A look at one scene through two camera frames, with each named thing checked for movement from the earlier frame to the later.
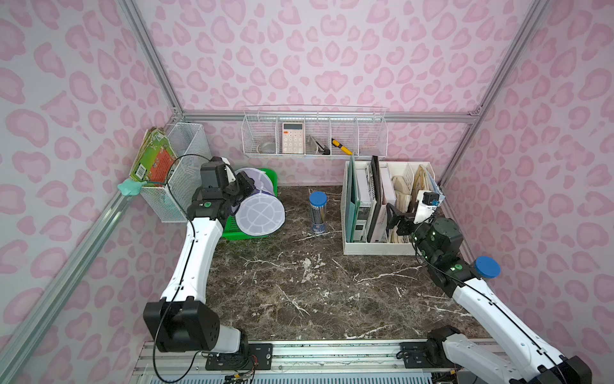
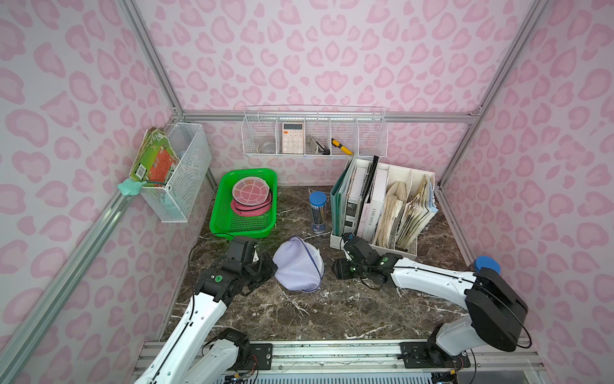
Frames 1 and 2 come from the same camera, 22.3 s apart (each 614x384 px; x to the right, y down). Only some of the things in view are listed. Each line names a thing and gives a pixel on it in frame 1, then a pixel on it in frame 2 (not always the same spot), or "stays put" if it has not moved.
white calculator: x=293 y=138 stays put
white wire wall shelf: x=314 y=131 stays put
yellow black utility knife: x=342 y=147 stays put
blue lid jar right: x=486 y=266 stays put
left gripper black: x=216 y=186 -> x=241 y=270
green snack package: x=155 y=158 stays put
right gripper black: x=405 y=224 -> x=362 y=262
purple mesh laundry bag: x=261 y=213 -> x=300 y=266
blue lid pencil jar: x=318 y=201 stays put
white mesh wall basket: x=190 y=146 stays put
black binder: x=375 y=162 -> x=365 y=189
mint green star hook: x=130 y=187 stays put
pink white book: x=388 y=197 -> x=369 y=221
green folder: x=352 y=199 -> x=337 y=198
